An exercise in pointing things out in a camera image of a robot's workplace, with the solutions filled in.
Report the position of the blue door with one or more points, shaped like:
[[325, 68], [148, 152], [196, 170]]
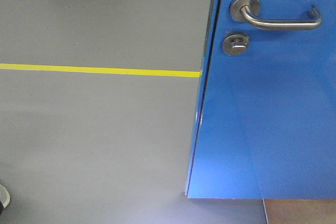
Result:
[[265, 119]]

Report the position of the steel thumb-turn lock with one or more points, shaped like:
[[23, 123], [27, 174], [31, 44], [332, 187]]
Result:
[[235, 43]]

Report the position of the wooden plywood platform base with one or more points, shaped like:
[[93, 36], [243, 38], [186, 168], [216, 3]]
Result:
[[299, 210]]

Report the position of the steel lever door handle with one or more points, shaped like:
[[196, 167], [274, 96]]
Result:
[[270, 17]]

